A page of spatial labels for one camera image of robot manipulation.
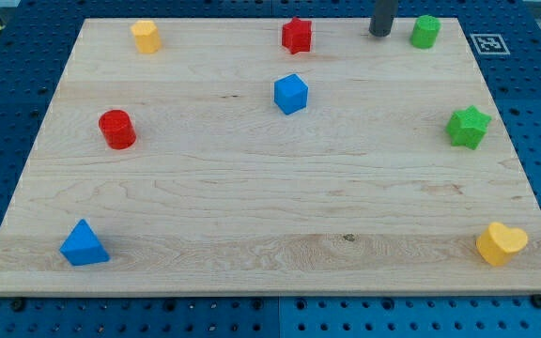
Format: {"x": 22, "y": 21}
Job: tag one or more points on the blue cube block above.
{"x": 290, "y": 94}

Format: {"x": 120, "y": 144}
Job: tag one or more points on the red star block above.
{"x": 297, "y": 35}

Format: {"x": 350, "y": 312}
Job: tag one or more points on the green star block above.
{"x": 467, "y": 127}

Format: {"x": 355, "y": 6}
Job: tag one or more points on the light wooden board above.
{"x": 360, "y": 193}

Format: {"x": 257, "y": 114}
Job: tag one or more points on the red cylinder block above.
{"x": 117, "y": 129}

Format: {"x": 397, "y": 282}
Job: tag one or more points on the yellow hexagon block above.
{"x": 146, "y": 36}

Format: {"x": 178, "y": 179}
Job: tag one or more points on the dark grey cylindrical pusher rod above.
{"x": 382, "y": 18}

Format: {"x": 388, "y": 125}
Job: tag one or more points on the blue triangle block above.
{"x": 82, "y": 246}

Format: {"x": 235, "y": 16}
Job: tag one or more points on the green cylinder block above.
{"x": 425, "y": 32}

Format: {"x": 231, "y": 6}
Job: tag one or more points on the yellow heart block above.
{"x": 498, "y": 244}

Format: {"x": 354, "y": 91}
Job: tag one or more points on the white fiducial marker tag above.
{"x": 489, "y": 44}

